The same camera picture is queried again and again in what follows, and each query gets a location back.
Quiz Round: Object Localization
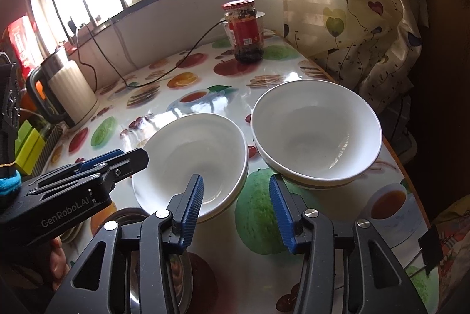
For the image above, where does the white bowl with blue stripes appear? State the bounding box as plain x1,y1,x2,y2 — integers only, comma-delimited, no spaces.
131,113,249,224
250,80,383,190

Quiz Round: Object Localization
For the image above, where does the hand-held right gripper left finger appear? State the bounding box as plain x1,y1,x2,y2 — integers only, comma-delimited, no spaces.
44,174,205,314

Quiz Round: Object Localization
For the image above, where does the zigzag patterned tray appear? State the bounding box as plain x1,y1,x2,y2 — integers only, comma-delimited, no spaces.
37,123,68,168

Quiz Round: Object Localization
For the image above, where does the black power cable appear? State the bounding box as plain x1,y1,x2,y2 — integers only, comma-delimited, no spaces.
75,18,228,89

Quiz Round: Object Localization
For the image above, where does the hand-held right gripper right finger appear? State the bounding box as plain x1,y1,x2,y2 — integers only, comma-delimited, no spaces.
269,175,428,314

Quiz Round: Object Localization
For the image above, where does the cream electric kettle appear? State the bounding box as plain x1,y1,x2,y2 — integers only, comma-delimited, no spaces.
26,46,100,129

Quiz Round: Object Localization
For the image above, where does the black binder clip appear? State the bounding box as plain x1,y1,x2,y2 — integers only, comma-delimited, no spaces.
419,225,443,272

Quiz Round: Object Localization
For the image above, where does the person's left hand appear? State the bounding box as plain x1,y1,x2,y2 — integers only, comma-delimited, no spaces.
48,237,76,294

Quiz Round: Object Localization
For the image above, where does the floral fabric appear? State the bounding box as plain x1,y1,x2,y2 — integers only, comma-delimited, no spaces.
429,193,470,314

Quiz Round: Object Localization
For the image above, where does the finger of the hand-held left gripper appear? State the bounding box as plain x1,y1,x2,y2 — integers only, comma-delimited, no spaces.
24,148,150,198
75,149,127,171

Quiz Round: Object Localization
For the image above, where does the lime green box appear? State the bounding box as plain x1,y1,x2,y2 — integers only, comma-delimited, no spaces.
15,129,46,175
15,119,35,149

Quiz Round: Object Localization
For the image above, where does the cream heart print curtain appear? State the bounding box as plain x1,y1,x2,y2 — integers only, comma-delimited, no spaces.
277,0,434,117

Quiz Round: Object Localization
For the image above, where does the colourful red gift bag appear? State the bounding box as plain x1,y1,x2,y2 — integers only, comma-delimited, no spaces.
7,16,41,76

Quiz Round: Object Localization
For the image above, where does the glass jar with red label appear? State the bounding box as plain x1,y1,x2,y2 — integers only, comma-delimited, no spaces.
221,0,265,64

